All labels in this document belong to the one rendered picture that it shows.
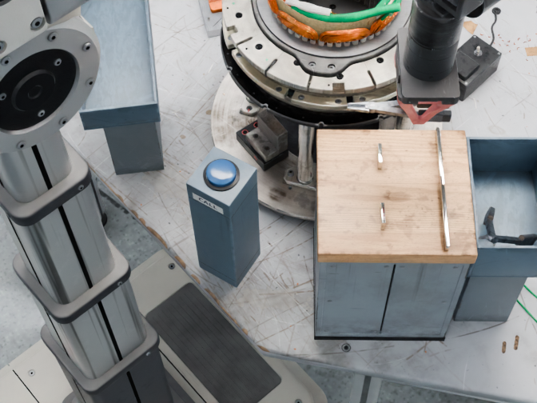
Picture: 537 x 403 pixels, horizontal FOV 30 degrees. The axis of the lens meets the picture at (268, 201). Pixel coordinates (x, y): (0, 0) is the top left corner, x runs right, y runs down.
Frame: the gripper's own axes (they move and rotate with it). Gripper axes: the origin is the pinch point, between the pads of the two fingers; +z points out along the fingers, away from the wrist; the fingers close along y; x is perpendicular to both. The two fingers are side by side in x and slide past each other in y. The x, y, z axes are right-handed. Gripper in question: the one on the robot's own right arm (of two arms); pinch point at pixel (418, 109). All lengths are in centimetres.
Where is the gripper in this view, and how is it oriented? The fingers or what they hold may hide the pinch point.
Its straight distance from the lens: 124.1
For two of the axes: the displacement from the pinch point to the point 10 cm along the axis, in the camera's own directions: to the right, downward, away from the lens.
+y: 0.1, -8.6, 5.2
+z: 0.0, 5.2, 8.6
